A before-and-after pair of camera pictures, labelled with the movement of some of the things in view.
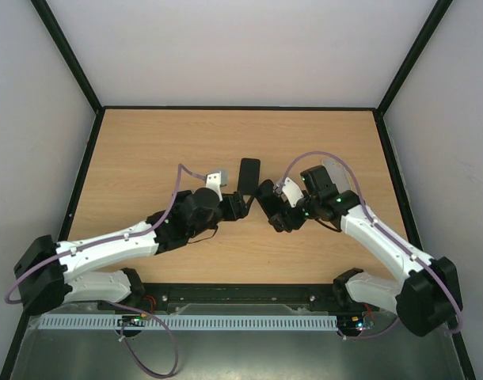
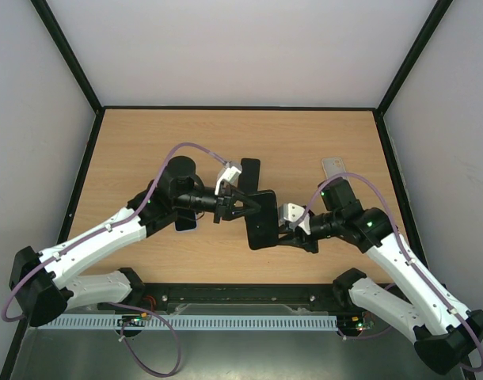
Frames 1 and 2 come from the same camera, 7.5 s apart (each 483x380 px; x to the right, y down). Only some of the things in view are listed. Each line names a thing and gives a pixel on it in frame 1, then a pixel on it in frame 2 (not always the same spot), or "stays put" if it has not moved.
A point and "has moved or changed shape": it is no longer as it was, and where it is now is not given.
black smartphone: (249, 176) stays put
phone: (270, 201) has moved or changed shape
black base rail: (293, 298) stays put
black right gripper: (274, 208) → (309, 236)
